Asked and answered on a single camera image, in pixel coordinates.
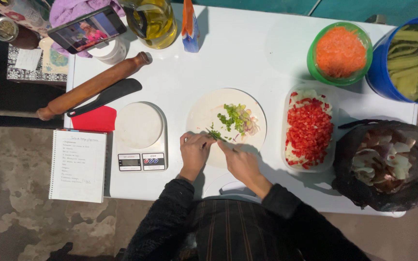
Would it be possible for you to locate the purple cloth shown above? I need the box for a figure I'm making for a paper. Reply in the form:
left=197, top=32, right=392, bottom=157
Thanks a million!
left=49, top=0, right=126, bottom=58

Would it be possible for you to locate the bunch of green herbs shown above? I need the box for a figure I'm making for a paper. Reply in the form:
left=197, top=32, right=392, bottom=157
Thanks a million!
left=209, top=123, right=232, bottom=143

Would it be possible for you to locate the small jar with metal lid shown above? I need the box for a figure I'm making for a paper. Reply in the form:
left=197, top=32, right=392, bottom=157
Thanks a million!
left=0, top=16, right=40, bottom=50

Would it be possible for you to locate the orange and blue carton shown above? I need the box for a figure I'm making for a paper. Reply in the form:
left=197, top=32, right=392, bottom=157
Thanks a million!
left=181, top=0, right=201, bottom=53

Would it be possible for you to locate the pile of chopped green onion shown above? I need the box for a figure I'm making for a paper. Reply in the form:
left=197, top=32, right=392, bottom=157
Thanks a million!
left=217, top=104, right=260, bottom=137

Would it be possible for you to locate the patterned side table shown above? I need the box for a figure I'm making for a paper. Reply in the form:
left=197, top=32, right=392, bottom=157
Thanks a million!
left=0, top=0, right=69, bottom=86

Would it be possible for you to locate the person's left hand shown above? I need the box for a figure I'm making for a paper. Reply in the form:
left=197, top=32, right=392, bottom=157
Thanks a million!
left=179, top=131, right=217, bottom=182

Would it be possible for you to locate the black bag of vegetable scraps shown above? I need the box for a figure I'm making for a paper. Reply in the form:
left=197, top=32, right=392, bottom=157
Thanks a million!
left=332, top=119, right=418, bottom=212

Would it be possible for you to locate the smartphone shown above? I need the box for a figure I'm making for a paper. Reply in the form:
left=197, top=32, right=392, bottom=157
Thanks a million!
left=47, top=6, right=128, bottom=55

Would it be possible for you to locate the white paper note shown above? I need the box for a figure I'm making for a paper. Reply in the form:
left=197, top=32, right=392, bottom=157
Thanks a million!
left=15, top=48, right=43, bottom=72

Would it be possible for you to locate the green bowl of grated carrot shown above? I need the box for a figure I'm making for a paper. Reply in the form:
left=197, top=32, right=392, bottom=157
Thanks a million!
left=306, top=22, right=373, bottom=87

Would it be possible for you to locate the white digital kitchen scale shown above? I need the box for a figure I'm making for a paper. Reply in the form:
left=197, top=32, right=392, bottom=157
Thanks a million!
left=114, top=101, right=169, bottom=172

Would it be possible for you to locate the person's right hand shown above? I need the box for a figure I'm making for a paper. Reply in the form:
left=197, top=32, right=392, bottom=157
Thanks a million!
left=217, top=140, right=268, bottom=189

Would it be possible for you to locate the clear container of chopped vegetables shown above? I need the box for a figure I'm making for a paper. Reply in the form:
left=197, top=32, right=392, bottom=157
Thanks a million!
left=282, top=84, right=339, bottom=173

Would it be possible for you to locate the glass bottle of oil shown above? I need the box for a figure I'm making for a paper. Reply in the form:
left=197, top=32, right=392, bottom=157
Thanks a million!
left=119, top=0, right=178, bottom=50

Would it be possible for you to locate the spiral notebook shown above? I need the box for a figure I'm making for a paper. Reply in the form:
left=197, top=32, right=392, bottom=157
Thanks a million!
left=48, top=128, right=108, bottom=203

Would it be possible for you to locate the kitchen knife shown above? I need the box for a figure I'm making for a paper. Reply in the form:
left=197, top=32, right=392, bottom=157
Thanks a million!
left=205, top=127, right=239, bottom=152

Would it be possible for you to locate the round white cutting board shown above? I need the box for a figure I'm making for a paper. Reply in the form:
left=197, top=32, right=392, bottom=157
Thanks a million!
left=186, top=88, right=267, bottom=169

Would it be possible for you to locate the red silicone scraper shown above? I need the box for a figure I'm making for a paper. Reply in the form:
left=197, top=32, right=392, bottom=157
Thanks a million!
left=71, top=105, right=117, bottom=133

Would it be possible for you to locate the person's striped apron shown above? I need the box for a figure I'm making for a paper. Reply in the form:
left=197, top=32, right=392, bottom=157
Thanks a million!
left=189, top=197, right=304, bottom=261

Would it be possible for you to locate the blue bucket of green strips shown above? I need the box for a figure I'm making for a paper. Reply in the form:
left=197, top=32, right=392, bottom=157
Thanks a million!
left=366, top=16, right=418, bottom=105

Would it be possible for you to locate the black spatula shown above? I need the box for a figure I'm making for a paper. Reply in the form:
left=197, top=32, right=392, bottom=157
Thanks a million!
left=67, top=78, right=143, bottom=118

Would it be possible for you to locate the white cup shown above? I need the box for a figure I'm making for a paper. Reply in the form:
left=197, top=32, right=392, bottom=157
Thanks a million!
left=87, top=38, right=127, bottom=65

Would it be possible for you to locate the wooden rolling pin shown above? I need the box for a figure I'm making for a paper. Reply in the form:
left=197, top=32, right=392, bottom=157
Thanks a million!
left=36, top=51, right=152, bottom=121

